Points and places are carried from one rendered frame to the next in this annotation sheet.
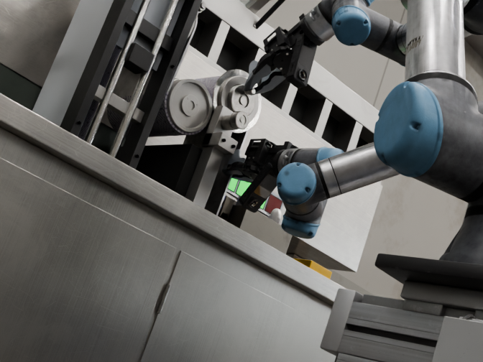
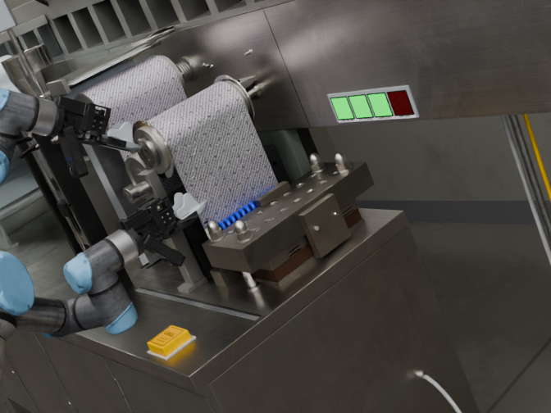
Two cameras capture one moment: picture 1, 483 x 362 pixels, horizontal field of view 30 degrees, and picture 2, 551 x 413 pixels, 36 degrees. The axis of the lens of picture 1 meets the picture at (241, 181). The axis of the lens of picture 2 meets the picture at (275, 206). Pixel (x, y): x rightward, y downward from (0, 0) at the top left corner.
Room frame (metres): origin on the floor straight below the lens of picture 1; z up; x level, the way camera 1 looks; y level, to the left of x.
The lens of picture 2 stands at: (2.37, -1.81, 1.65)
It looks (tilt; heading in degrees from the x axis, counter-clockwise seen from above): 18 degrees down; 96
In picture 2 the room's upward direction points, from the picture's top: 23 degrees counter-clockwise
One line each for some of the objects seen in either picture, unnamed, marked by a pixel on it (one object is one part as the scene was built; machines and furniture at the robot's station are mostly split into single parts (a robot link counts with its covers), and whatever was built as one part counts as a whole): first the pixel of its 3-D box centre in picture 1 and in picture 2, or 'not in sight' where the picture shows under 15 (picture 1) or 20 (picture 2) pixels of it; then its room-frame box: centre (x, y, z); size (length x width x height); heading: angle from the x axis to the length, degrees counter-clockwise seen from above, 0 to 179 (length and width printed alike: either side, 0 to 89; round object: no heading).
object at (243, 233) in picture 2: (275, 217); (241, 229); (2.11, -0.11, 1.05); 0.04 x 0.04 x 0.04
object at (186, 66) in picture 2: not in sight; (179, 74); (2.05, 0.45, 1.33); 0.07 x 0.07 x 0.07; 38
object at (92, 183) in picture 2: not in sight; (75, 157); (1.62, 0.70, 1.18); 0.14 x 0.14 x 0.57
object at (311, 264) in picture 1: (308, 269); (169, 340); (1.89, -0.20, 0.91); 0.07 x 0.07 x 0.02; 38
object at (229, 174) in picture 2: (203, 165); (229, 177); (2.11, 0.10, 1.11); 0.23 x 0.01 x 0.18; 38
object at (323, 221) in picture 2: not in sight; (325, 225); (2.28, -0.04, 0.96); 0.10 x 0.03 x 0.11; 38
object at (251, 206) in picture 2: not in sight; (248, 211); (2.12, 0.08, 1.03); 0.21 x 0.04 x 0.03; 38
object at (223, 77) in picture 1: (237, 100); (152, 149); (1.98, 0.07, 1.25); 0.15 x 0.01 x 0.15; 128
